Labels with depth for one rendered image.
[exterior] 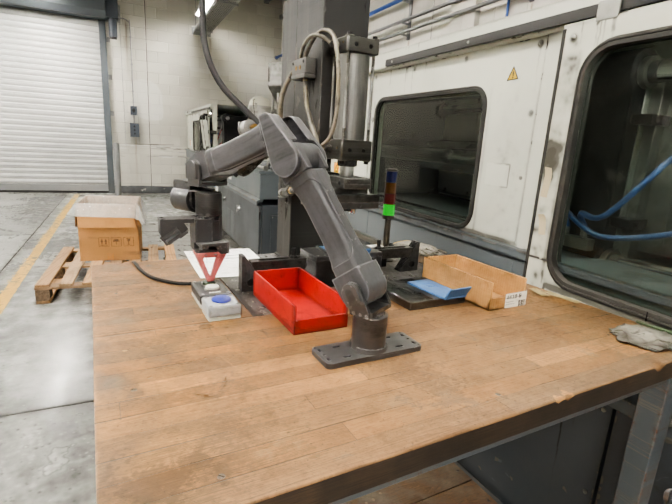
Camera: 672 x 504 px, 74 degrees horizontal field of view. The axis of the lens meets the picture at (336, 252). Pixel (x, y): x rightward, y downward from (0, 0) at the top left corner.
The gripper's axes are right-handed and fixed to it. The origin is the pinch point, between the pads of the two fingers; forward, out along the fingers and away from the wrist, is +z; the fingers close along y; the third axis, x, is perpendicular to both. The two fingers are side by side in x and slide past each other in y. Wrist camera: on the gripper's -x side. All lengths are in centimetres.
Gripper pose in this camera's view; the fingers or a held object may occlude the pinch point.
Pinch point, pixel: (210, 277)
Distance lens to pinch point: 107.3
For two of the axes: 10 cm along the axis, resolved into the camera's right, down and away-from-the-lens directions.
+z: -0.5, 9.7, 2.3
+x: 8.8, -0.7, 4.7
